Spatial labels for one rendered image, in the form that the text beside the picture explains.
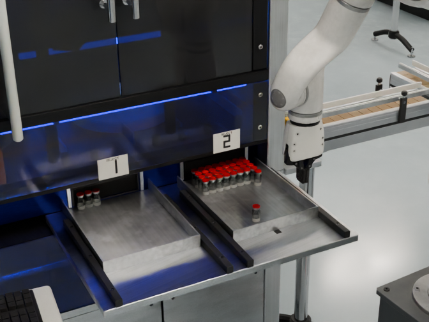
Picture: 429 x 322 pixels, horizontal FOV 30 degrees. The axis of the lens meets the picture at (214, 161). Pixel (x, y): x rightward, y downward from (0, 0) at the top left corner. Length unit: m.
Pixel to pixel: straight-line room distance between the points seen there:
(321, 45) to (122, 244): 0.72
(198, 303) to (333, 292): 1.02
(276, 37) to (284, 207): 0.47
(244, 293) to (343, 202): 1.56
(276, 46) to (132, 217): 0.61
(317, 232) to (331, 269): 1.42
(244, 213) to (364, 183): 2.10
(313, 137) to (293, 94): 0.18
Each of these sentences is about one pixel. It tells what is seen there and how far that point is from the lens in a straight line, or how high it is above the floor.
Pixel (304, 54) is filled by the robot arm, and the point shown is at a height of 1.39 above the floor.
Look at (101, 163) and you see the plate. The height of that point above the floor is 1.04.
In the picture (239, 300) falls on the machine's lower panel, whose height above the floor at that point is 0.45.
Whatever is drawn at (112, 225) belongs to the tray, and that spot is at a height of 0.88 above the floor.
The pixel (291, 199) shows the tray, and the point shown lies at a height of 0.88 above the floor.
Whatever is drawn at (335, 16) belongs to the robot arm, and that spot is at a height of 1.48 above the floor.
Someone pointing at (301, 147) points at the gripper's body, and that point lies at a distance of 1.99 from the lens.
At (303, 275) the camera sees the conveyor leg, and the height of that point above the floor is 0.34.
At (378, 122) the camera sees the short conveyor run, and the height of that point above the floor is 0.90.
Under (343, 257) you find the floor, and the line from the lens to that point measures 3.62.
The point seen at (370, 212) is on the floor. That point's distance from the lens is 3.98.
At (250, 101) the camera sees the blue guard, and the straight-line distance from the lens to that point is 2.26.
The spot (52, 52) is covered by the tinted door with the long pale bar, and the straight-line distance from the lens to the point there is 1.99.
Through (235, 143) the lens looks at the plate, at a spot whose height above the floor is 1.01.
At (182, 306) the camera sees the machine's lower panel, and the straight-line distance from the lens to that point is 2.48.
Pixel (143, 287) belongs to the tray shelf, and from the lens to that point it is 1.92.
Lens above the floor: 2.00
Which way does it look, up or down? 27 degrees down
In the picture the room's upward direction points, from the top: 1 degrees counter-clockwise
